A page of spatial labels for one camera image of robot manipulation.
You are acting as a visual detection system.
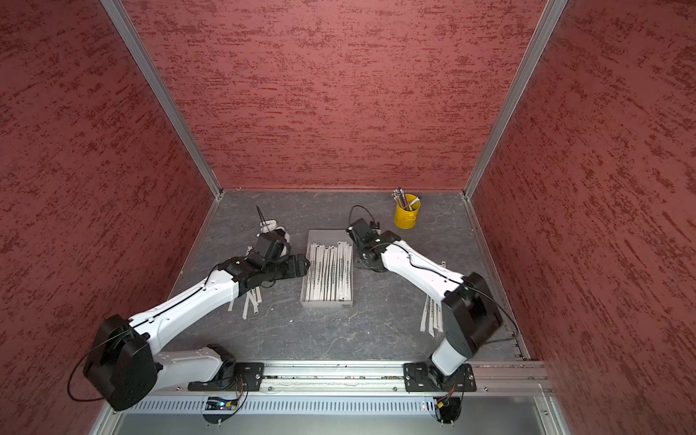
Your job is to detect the aluminium corner post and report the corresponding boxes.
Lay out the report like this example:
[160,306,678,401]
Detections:
[101,0,224,200]
[462,0,567,201]

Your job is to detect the aluminium front rail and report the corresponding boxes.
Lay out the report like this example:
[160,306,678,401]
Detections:
[149,361,556,398]

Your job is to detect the left aluminium corner post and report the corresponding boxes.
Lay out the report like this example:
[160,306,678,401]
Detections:
[101,0,224,200]

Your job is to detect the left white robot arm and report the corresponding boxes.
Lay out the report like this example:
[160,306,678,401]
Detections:
[81,229,310,411]

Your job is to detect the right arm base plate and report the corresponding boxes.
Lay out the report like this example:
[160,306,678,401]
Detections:
[402,362,477,393]

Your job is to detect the pens in yellow cup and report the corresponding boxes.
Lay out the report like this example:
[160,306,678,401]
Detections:
[393,188,421,211]

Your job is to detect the right aluminium corner post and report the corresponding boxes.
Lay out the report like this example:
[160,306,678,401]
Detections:
[462,0,567,201]

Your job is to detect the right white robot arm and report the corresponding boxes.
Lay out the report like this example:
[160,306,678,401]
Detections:
[346,219,509,377]

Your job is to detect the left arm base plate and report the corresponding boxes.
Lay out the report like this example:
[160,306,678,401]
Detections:
[188,362,266,393]

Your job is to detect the right pile wrapped straw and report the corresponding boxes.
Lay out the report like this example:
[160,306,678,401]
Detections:
[428,298,437,337]
[420,297,431,332]
[433,304,443,332]

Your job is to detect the translucent plastic storage box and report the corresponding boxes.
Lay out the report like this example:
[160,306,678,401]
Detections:
[300,229,355,308]

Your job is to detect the yellow pen holder cup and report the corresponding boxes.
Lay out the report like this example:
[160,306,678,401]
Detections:
[393,194,422,229]

